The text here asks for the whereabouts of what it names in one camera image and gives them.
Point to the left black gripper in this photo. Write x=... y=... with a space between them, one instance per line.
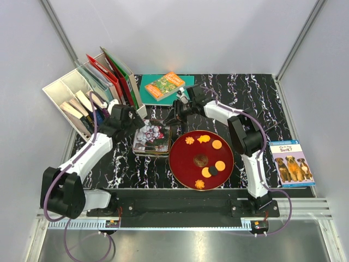
x=136 y=123

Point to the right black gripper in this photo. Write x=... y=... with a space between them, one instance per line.
x=179 y=117

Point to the gold tin lid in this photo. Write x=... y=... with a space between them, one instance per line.
x=152 y=136

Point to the gold cookie tin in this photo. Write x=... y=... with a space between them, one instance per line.
x=152 y=154

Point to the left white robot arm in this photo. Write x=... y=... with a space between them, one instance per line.
x=62 y=191

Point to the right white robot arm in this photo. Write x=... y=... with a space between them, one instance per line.
x=246 y=133

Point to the orange paperback book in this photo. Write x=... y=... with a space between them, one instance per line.
x=165 y=86

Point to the orange swirl cookie top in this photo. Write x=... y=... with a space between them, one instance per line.
x=189 y=140

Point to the orange swirl cookie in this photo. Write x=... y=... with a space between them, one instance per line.
x=199 y=184
x=189 y=140

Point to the teal hardcover book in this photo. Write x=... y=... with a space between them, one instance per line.
x=147 y=99

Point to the blue spine book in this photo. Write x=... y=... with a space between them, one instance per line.
x=85 y=102

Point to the orange fish cookie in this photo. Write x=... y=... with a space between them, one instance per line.
x=203 y=138

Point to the purple spine book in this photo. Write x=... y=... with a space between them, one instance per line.
x=99 y=103

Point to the teal binder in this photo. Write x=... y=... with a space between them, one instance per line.
x=96 y=84

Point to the red folder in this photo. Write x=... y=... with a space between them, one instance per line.
x=112 y=79

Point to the black spine book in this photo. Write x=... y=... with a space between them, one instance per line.
x=88 y=122

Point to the green folder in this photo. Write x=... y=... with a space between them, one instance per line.
x=123 y=71

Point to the round biscuit top right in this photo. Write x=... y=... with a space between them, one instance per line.
x=217 y=144

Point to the round biscuit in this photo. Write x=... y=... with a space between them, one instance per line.
x=217 y=144
x=205 y=172
x=220 y=165

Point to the red round plate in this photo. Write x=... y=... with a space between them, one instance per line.
x=187 y=161

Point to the white book organizer box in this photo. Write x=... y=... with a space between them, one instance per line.
x=64 y=89

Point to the tan paperback book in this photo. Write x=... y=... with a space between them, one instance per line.
x=75 y=117

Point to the round biscuit lower centre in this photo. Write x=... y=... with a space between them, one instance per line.
x=205 y=172

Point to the black sandwich cookie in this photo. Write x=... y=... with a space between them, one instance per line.
x=213 y=170

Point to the orange swirl cookie bottom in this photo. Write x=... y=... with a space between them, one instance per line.
x=199 y=184

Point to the dog picture book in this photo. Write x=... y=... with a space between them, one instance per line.
x=292 y=167

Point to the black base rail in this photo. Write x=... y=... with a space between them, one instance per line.
x=183 y=208

